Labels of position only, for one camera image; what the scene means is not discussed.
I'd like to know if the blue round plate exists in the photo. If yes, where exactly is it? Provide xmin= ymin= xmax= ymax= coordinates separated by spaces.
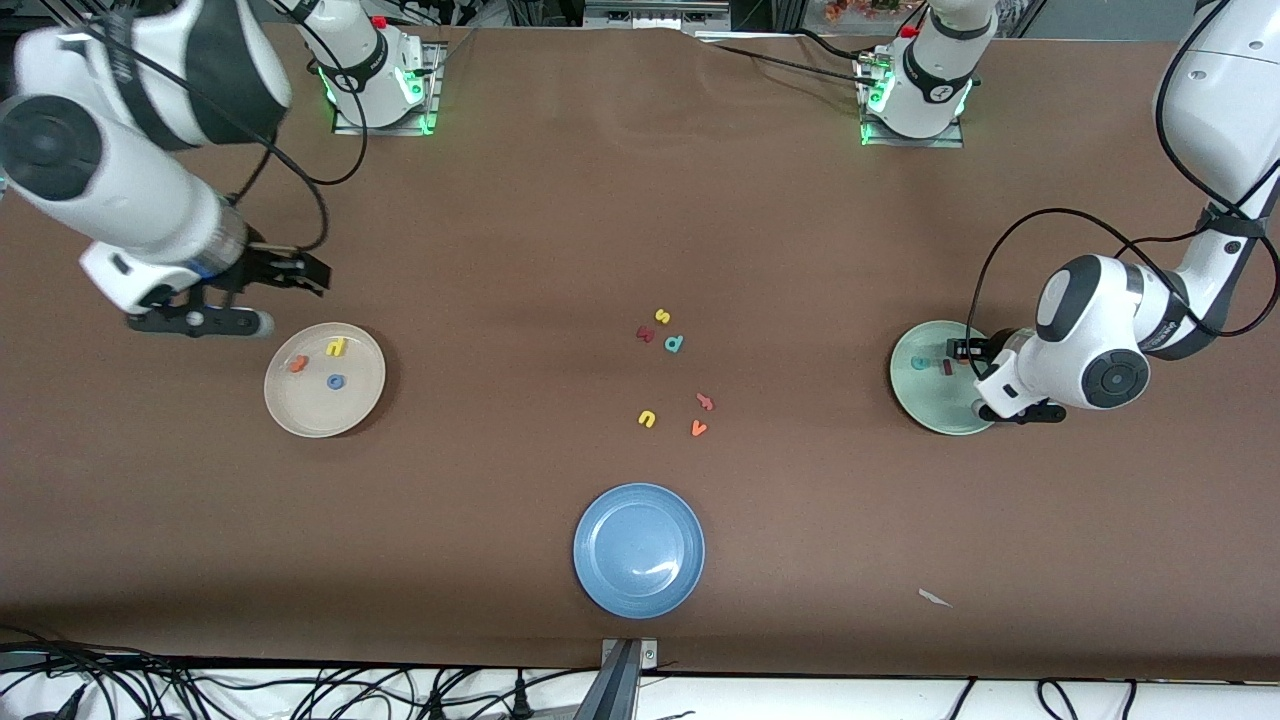
xmin=573 ymin=483 xmax=706 ymax=620

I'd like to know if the brown table cover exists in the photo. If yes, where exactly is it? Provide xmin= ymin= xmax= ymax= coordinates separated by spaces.
xmin=0 ymin=18 xmax=1280 ymax=683

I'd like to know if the beige round plate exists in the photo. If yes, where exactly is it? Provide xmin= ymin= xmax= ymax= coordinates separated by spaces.
xmin=264 ymin=322 xmax=387 ymax=439

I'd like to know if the black table cable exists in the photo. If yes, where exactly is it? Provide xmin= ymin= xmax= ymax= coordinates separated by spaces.
xmin=785 ymin=25 xmax=881 ymax=63
xmin=700 ymin=38 xmax=867 ymax=83

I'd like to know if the dark mounting pole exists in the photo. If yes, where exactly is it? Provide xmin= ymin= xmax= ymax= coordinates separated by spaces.
xmin=575 ymin=640 xmax=641 ymax=720

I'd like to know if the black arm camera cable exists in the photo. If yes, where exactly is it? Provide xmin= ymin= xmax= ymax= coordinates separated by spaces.
xmin=85 ymin=0 xmax=369 ymax=253
xmin=966 ymin=0 xmax=1280 ymax=346

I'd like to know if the green round plate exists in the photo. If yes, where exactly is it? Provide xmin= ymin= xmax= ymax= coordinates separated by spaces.
xmin=890 ymin=320 xmax=1001 ymax=437

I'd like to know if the grey power strip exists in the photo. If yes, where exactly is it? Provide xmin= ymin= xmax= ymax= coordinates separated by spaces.
xmin=585 ymin=0 xmax=731 ymax=31

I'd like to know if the black floor cable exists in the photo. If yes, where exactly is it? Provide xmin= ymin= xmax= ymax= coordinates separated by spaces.
xmin=0 ymin=625 xmax=161 ymax=673

